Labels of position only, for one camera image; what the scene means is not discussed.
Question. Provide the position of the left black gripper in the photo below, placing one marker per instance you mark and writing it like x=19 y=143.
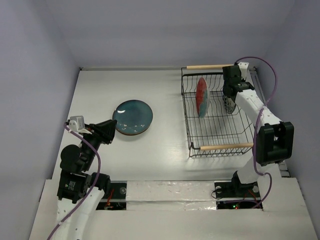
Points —
x=107 y=129

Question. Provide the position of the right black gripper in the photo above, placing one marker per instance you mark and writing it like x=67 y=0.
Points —
x=229 y=93

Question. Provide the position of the blue floral white plate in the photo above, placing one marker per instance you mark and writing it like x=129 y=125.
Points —
x=230 y=105

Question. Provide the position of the dark blue plate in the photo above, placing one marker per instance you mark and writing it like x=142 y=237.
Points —
x=133 y=117

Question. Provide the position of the red and blue plate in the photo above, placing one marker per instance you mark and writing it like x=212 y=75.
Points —
x=202 y=97

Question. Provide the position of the black wire dish rack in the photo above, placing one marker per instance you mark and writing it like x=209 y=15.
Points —
x=218 y=133

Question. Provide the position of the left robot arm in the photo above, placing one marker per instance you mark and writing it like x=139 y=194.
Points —
x=81 y=184

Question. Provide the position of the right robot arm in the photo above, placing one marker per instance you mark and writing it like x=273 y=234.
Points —
x=250 y=103

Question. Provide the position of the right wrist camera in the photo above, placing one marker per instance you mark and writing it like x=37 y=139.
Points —
x=243 y=66

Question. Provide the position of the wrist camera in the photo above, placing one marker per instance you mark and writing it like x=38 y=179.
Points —
x=77 y=124
x=243 y=66

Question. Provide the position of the metal rail at right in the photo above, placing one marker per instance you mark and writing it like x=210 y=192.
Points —
x=273 y=138

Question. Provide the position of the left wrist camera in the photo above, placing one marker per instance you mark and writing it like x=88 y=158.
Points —
x=77 y=124

